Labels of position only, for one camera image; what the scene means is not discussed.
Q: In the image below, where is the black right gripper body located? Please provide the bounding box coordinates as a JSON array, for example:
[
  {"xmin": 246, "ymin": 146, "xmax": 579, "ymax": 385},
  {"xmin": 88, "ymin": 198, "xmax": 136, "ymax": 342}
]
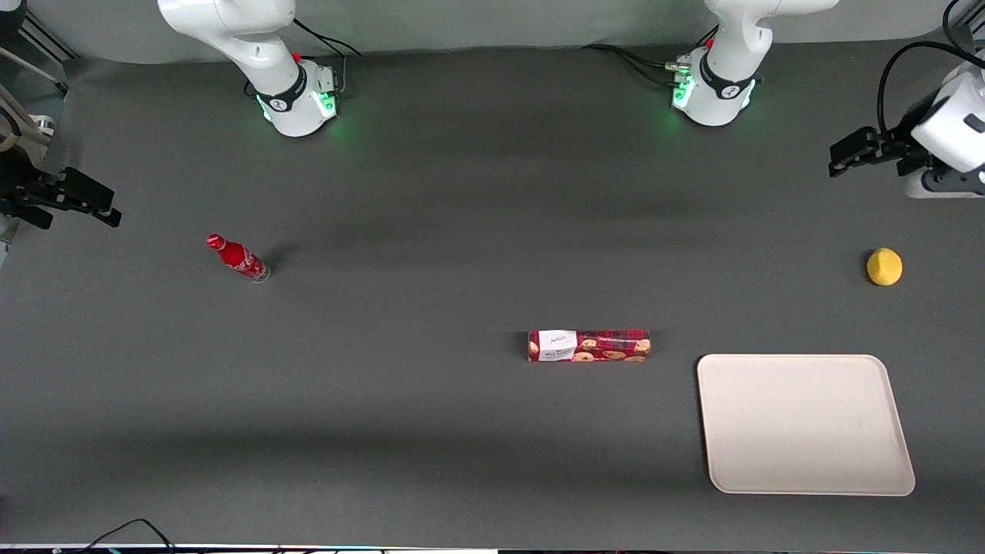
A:
[{"xmin": 0, "ymin": 150, "xmax": 62, "ymax": 209}]

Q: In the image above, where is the red tartan cookie box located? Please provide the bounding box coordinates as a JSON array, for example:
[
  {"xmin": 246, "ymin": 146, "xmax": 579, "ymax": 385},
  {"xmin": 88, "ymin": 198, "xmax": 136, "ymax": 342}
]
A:
[{"xmin": 527, "ymin": 329, "xmax": 652, "ymax": 363}]

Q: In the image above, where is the cream plastic tray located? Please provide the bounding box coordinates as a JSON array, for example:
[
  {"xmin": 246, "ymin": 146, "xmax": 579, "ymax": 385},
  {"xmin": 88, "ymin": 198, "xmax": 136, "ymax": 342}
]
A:
[{"xmin": 696, "ymin": 354, "xmax": 917, "ymax": 497}]

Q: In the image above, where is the yellow lemon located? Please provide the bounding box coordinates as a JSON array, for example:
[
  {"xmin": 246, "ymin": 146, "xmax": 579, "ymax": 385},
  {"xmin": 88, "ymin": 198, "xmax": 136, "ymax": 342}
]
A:
[{"xmin": 866, "ymin": 248, "xmax": 903, "ymax": 287}]

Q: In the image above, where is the red cola bottle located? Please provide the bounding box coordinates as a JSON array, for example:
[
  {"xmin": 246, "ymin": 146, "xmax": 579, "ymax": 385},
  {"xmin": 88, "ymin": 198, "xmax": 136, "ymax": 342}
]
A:
[{"xmin": 205, "ymin": 234, "xmax": 272, "ymax": 284}]

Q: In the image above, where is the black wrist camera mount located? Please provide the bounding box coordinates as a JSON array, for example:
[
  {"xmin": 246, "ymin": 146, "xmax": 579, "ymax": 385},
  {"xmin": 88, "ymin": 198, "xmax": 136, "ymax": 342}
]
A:
[{"xmin": 885, "ymin": 91, "xmax": 940, "ymax": 155}]

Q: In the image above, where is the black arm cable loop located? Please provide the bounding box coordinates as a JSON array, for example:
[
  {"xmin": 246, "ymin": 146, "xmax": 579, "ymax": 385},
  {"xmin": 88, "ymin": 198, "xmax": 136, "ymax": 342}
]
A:
[{"xmin": 877, "ymin": 0, "xmax": 985, "ymax": 135}]

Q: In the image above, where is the beige hose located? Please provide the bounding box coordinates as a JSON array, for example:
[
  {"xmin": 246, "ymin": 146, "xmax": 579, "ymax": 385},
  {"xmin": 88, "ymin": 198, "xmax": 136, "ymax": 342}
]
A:
[{"xmin": 0, "ymin": 46, "xmax": 56, "ymax": 155}]

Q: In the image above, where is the aluminium frame rail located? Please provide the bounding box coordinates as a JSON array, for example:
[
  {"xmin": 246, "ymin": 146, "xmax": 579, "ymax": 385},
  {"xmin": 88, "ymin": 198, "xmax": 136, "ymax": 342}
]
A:
[{"xmin": 17, "ymin": 11, "xmax": 79, "ymax": 64}]

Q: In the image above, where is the black base cable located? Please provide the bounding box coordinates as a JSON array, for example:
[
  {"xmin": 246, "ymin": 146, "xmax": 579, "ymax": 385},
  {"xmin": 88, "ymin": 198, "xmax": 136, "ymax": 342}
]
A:
[
  {"xmin": 583, "ymin": 44, "xmax": 678, "ymax": 72},
  {"xmin": 292, "ymin": 18, "xmax": 363, "ymax": 58},
  {"xmin": 612, "ymin": 48, "xmax": 682, "ymax": 88}
]

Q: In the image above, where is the black table edge cable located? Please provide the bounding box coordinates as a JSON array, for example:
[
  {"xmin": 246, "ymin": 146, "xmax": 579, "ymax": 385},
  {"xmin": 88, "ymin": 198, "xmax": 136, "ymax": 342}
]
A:
[{"xmin": 77, "ymin": 518, "xmax": 179, "ymax": 554}]

